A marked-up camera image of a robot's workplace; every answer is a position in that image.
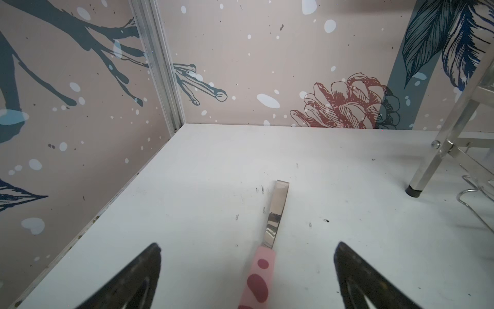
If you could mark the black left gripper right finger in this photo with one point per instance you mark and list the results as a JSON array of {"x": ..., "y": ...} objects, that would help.
[{"x": 362, "y": 285}]

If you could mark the chrome two-tier dish rack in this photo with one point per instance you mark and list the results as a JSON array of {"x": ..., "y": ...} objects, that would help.
[{"x": 479, "y": 91}]

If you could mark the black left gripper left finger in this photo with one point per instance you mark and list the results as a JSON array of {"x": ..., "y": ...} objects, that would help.
[{"x": 133, "y": 287}]

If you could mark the pink spotted handle knife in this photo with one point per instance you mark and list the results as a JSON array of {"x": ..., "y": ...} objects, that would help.
[{"x": 257, "y": 287}]

